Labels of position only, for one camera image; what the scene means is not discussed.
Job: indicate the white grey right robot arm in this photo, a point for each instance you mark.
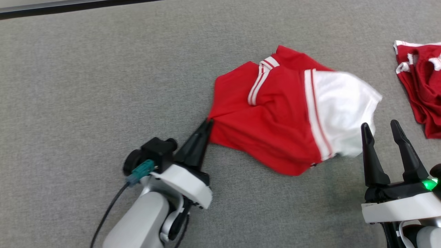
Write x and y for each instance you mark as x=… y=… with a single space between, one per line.
x=427 y=237

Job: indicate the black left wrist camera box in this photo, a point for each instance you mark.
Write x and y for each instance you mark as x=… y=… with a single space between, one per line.
x=156 y=148

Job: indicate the red shorts with white trim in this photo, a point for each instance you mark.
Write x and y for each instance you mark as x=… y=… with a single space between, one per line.
x=425 y=93

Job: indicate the grey partition base rail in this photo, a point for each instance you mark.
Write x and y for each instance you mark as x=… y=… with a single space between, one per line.
x=69 y=7

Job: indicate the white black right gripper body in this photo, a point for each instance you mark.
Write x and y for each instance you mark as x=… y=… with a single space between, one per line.
x=399 y=208

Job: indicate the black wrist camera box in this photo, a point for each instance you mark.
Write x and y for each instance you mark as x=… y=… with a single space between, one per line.
x=437 y=170
x=156 y=148

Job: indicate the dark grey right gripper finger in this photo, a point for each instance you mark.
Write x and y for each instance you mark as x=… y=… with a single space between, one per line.
x=410 y=162
x=373 y=165

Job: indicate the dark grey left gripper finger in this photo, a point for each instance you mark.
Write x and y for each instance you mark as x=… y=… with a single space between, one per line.
x=201 y=151
x=191 y=146

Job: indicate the red and white shirt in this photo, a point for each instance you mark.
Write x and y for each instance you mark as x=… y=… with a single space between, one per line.
x=268 y=131

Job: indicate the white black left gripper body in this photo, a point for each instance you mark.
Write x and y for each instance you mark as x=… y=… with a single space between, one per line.
x=187 y=184

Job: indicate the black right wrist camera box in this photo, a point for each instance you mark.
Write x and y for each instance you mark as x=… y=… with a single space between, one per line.
x=437 y=170

